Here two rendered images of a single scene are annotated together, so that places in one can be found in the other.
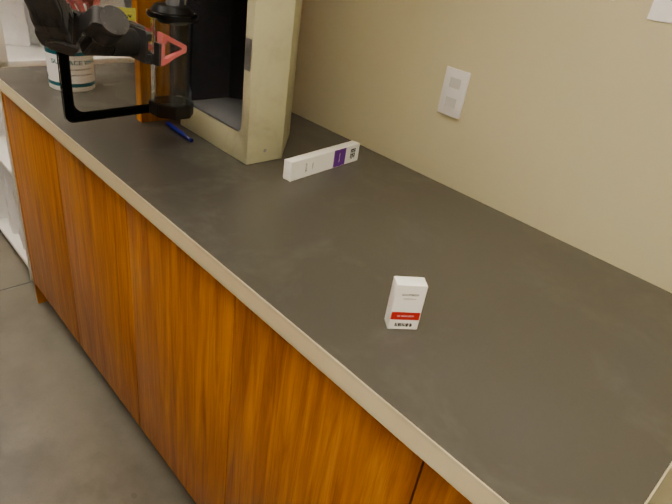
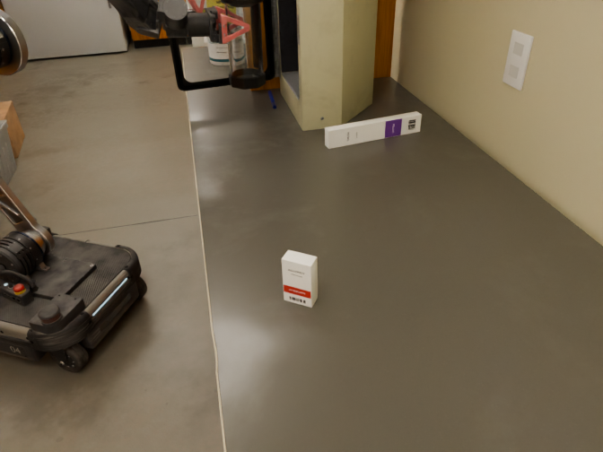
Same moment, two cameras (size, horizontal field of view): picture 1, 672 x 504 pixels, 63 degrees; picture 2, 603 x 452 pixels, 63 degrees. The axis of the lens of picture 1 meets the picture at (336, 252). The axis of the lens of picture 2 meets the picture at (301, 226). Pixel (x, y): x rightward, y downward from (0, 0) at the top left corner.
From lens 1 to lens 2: 0.52 m
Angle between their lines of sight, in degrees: 30
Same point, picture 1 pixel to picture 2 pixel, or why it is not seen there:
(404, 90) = (478, 58)
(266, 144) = (323, 112)
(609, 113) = not seen: outside the picture
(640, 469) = not seen: outside the picture
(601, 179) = not seen: outside the picture
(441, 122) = (506, 93)
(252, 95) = (303, 67)
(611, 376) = (499, 421)
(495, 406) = (316, 404)
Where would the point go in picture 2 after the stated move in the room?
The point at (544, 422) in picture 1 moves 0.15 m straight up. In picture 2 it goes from (353, 439) to (358, 354)
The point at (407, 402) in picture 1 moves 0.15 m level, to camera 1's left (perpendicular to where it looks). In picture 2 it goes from (233, 372) to (158, 327)
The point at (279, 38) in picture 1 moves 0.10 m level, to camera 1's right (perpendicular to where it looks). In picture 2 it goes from (328, 12) to (365, 15)
